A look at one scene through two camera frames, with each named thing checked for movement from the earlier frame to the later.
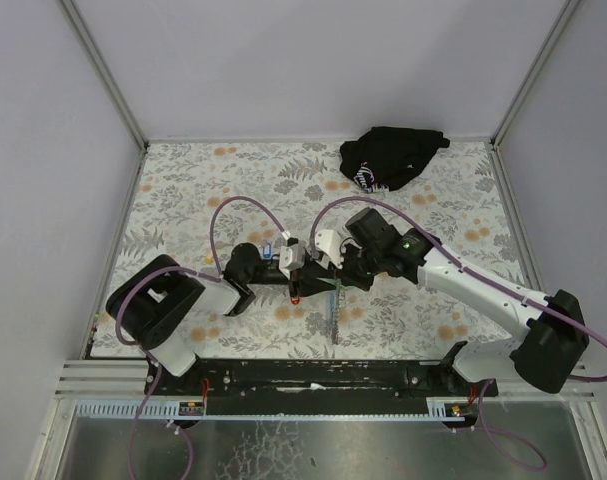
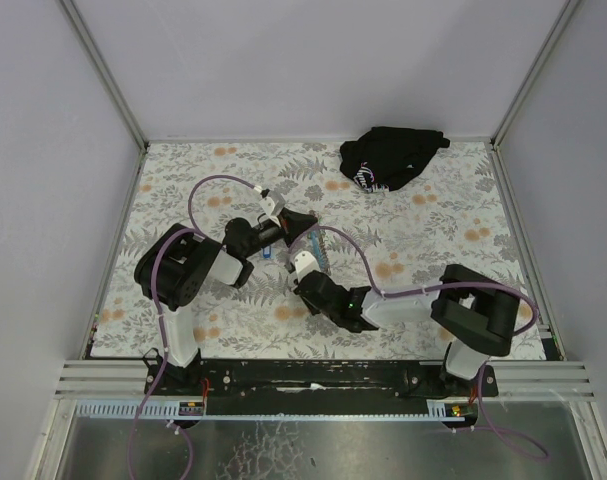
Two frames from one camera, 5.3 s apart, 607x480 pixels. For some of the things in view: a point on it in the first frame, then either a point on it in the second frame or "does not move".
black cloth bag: (385, 158) does not move
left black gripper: (293, 284) to (285, 228)
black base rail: (319, 387) does not move
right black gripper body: (347, 273) to (312, 288)
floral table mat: (198, 203) does not move
